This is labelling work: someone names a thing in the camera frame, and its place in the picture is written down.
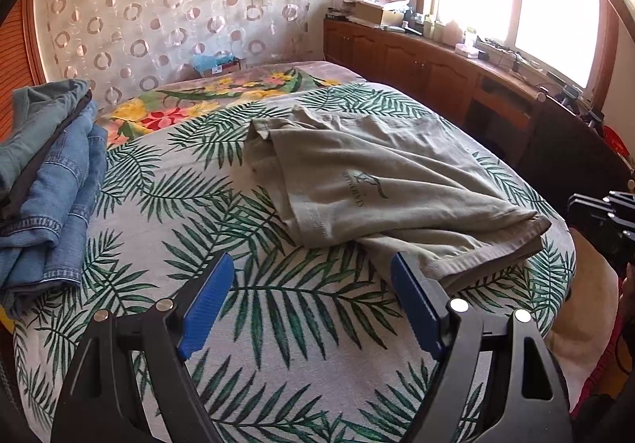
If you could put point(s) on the box of blue tissues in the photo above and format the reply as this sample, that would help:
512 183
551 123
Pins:
216 63

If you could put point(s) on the palm leaf print blanket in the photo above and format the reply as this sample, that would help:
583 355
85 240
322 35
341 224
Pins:
278 324

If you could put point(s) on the wooden slatted wardrobe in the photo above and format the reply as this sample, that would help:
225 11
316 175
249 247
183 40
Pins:
17 41

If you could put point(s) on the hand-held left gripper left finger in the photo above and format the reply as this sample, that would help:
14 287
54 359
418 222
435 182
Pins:
208 304

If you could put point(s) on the long wooden cabinet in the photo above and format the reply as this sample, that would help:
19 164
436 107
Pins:
421 71

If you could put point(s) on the sheer circle pattern curtain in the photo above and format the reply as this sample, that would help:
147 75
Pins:
173 1

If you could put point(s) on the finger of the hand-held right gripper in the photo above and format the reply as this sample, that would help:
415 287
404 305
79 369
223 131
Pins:
588 210

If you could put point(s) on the grey pants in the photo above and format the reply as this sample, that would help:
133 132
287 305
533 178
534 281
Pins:
387 175

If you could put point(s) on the blue denim folded jeans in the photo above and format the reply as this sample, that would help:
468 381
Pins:
54 224

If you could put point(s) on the faded teal folded jeans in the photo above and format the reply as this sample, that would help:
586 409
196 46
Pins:
44 125

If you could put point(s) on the black chair back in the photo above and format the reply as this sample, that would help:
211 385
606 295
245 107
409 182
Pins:
570 150

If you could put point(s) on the red cloth item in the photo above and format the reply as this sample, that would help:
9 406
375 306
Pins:
616 141

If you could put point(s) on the cardboard box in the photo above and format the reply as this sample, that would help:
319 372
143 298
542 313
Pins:
379 15

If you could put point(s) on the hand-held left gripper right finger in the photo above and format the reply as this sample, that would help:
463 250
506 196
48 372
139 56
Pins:
415 304

